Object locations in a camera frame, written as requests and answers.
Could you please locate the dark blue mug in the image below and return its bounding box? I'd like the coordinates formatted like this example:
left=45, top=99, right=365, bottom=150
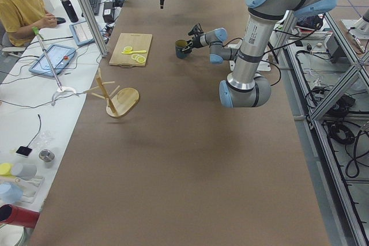
left=175, top=40, right=190, bottom=59

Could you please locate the wooden cup storage rack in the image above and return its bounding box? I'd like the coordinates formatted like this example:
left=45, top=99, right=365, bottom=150
left=84, top=68, right=140, bottom=118

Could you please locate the small metal cup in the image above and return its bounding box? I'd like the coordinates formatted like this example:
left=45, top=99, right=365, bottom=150
left=39, top=149, right=55, bottom=163

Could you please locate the grey cup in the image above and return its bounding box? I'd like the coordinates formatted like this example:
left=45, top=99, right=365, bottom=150
left=10, top=163, right=37, bottom=180

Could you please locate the yellow cup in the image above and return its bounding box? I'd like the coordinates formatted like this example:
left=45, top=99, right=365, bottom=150
left=0, top=163, right=13, bottom=176

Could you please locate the light blue cup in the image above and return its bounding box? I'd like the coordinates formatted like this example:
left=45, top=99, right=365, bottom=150
left=1, top=182, right=23, bottom=204

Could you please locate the yellow plastic knife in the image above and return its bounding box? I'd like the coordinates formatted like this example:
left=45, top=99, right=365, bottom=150
left=121, top=50, right=147, bottom=55

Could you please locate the black small box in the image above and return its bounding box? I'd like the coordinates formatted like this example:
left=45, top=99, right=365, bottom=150
left=103, top=2, right=115, bottom=23

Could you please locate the wooden cutting board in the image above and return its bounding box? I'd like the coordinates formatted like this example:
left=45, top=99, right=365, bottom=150
left=108, top=33, right=153, bottom=67

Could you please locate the blue teach pendant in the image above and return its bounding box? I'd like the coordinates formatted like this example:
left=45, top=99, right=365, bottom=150
left=69, top=21, right=95, bottom=47
left=29, top=44, right=76, bottom=77

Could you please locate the black water bottle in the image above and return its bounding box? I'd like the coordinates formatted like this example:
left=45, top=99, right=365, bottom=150
left=60, top=0, right=78, bottom=23

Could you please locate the black computer mouse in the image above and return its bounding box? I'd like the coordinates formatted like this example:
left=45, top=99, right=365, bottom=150
left=56, top=17, right=66, bottom=25

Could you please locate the reach grabber tool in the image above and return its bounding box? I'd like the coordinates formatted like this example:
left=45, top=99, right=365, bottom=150
left=32, top=27, right=77, bottom=106

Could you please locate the person in yellow shirt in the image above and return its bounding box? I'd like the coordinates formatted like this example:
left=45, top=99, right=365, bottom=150
left=1, top=0, right=57, bottom=47

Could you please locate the black square pad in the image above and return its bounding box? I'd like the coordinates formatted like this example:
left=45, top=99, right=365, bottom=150
left=16, top=146, right=32, bottom=157

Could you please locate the red bottle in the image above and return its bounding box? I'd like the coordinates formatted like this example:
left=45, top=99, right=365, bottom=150
left=1, top=204, right=40, bottom=229

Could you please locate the aluminium frame post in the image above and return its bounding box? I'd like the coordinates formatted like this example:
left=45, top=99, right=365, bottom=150
left=78, top=0, right=107, bottom=58

